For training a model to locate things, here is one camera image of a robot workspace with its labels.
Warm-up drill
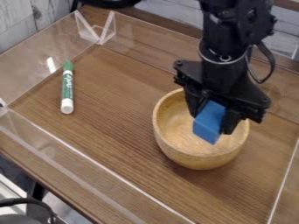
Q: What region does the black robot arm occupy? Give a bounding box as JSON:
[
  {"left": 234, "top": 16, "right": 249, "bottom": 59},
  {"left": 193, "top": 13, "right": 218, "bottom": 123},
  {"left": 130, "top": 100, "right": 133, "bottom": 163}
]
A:
[{"left": 174, "top": 0, "right": 277, "bottom": 135}]

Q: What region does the blue foam block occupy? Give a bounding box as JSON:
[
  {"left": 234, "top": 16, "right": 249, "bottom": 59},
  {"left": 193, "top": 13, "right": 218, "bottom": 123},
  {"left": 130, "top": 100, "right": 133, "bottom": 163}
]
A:
[{"left": 193, "top": 101, "right": 226, "bottom": 144}]

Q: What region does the brown wooden bowl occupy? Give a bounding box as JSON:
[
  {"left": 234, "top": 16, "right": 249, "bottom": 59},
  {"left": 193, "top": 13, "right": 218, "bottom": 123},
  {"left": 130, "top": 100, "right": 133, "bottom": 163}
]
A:
[{"left": 153, "top": 88, "right": 250, "bottom": 170}]

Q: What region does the green dry-erase marker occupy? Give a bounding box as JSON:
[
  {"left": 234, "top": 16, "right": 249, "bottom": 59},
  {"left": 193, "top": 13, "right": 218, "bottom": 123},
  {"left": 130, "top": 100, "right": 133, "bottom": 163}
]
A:
[{"left": 60, "top": 61, "right": 75, "bottom": 115}]

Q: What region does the black metal table bracket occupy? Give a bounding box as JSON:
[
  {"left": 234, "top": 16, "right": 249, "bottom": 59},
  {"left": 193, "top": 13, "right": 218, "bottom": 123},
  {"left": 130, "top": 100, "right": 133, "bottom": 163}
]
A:
[{"left": 24, "top": 182, "right": 71, "bottom": 224}]

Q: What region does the clear acrylic tray wall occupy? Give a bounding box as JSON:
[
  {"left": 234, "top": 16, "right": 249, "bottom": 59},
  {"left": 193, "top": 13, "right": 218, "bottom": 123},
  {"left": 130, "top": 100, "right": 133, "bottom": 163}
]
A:
[{"left": 0, "top": 7, "right": 299, "bottom": 224}]

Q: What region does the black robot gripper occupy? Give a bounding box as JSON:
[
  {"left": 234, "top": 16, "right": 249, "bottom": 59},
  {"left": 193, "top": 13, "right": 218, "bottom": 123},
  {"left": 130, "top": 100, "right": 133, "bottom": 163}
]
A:
[{"left": 173, "top": 59, "right": 271, "bottom": 135}]

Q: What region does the black cable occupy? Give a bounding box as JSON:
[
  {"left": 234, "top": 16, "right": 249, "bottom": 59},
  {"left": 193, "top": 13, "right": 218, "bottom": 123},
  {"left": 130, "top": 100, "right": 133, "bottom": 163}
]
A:
[{"left": 0, "top": 197, "right": 58, "bottom": 224}]

